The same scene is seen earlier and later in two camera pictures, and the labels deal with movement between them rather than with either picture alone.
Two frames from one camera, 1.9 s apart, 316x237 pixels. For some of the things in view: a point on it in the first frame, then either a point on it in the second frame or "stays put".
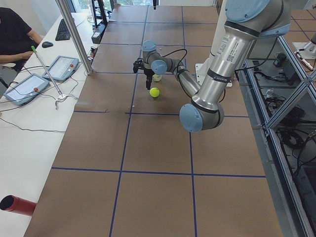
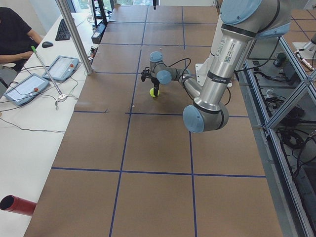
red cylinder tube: [12, 203] stays put
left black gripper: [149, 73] to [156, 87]
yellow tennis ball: [154, 92] stays put
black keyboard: [62, 33] stays put
